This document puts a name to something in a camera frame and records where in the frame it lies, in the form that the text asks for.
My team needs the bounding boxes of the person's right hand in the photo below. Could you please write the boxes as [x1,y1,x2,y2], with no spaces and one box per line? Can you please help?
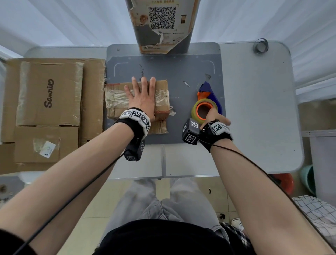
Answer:
[199,107,231,131]

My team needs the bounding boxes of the person's left hand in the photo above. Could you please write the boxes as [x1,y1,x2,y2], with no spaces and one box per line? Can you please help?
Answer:
[124,76,157,123]

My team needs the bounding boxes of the blue orange tape dispenser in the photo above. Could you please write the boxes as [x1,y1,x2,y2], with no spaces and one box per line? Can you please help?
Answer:
[191,98,218,124]
[197,81,223,116]

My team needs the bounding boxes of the red print cardboard box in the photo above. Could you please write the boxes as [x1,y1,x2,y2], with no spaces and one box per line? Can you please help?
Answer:
[104,80,170,135]

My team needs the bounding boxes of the large cardboard box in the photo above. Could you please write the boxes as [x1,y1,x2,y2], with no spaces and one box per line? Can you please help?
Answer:
[0,57,106,175]

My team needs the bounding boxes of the person's right forearm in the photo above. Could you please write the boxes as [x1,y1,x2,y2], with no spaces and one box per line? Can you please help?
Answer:
[210,138,336,255]

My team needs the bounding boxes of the person's left forearm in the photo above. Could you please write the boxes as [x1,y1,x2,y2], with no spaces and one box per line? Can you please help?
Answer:
[0,122,135,255]

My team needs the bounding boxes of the grey scanning mat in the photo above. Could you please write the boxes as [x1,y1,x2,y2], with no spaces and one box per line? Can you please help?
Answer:
[103,0,227,145]

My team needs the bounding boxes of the grey scanner kiosk with poster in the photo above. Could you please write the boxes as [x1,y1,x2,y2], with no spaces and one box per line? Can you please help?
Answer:
[127,0,199,55]

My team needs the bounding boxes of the grey trousers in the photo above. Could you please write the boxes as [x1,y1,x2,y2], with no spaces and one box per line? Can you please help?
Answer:
[101,178,229,242]

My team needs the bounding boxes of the orange plastic basin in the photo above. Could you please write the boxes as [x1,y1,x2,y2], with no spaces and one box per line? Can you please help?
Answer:
[273,173,294,196]

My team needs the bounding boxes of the white perforated metal bar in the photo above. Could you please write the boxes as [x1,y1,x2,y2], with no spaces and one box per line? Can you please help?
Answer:
[301,129,336,138]

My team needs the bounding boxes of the white sneaker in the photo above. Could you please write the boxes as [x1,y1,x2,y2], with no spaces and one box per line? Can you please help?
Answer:
[231,217,245,232]

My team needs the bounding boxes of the teal plastic bucket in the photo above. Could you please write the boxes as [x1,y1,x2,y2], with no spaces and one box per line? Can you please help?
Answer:
[300,165,317,195]

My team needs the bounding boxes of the black white plaid cloth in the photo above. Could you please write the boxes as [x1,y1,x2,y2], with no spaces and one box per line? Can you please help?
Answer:
[220,222,252,249]

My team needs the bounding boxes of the black shirt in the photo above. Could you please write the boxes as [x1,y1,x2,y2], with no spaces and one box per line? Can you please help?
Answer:
[0,219,258,255]

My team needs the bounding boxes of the white checked cloth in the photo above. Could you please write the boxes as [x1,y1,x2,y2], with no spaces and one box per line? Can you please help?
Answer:
[291,195,336,250]

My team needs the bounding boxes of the grey printed floor mat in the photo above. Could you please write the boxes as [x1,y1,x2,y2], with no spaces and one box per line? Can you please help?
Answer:
[0,176,26,203]

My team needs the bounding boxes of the black tracker cable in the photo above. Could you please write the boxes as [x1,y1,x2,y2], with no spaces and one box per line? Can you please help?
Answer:
[13,152,125,255]
[199,139,336,250]

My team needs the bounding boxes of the small grey ring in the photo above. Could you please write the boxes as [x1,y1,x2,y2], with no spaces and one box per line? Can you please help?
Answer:
[253,38,269,54]

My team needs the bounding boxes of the white metal frame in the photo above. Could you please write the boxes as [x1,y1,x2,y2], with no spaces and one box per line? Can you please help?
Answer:
[0,44,23,62]

